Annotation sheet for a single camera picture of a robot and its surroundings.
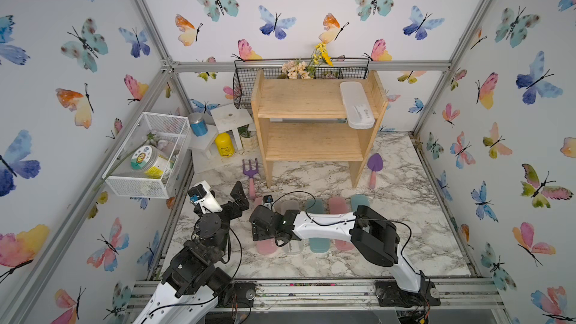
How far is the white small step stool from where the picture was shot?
0.96 metres

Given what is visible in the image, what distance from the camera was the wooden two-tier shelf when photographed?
0.69 metres

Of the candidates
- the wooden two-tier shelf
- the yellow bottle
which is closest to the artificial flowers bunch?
the wooden two-tier shelf

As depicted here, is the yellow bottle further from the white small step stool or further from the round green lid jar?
the round green lid jar

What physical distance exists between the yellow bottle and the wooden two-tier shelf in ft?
0.76

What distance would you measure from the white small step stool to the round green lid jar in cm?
29

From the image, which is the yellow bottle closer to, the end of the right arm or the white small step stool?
the white small step stool

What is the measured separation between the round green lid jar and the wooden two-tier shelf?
308mm

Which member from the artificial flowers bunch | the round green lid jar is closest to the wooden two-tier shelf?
the artificial flowers bunch

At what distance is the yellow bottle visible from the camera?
1.03 m

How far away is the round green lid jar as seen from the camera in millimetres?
637
